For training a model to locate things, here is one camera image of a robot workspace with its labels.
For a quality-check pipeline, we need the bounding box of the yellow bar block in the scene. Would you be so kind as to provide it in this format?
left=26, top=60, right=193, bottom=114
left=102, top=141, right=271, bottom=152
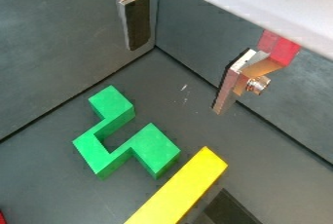
left=122, top=146, right=227, bottom=224

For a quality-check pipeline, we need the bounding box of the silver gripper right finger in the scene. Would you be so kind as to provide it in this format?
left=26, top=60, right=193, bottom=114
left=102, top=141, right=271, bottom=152
left=212, top=49, right=284, bottom=114

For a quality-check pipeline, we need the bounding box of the red slotted board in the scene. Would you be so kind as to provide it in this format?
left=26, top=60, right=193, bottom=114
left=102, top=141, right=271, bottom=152
left=257, top=30, right=300, bottom=66

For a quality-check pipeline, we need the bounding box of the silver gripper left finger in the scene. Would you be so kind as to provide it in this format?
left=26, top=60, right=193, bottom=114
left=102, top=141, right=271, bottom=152
left=117, top=0, right=150, bottom=51

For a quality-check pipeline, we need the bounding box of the green zigzag block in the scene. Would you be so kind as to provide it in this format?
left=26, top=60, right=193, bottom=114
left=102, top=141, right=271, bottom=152
left=70, top=86, right=180, bottom=180

